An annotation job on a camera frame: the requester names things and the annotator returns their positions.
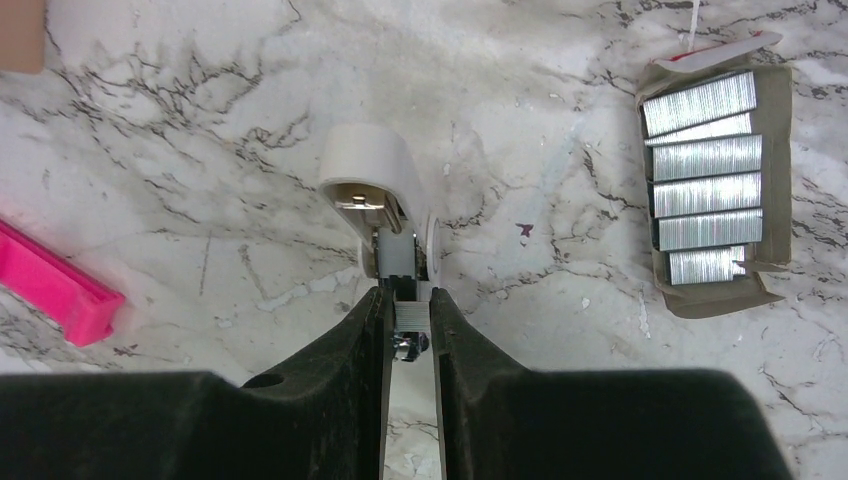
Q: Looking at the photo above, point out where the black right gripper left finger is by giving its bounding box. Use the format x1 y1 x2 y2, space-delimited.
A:
1 287 394 479

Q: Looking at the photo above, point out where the white eraser block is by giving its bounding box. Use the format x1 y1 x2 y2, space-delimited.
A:
319 123 441 286

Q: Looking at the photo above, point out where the silver staple strip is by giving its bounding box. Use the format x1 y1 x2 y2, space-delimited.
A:
394 301 431 333

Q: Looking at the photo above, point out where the pink highlighter marker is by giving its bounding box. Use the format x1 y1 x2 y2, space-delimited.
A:
1 222 125 347

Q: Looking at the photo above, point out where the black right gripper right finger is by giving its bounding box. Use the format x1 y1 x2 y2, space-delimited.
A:
429 288 792 479

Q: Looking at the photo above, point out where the staple tray with staples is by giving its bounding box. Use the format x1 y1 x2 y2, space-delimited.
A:
636 31 793 319

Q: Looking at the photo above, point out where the red white staple box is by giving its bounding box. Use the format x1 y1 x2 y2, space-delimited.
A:
0 0 46 74

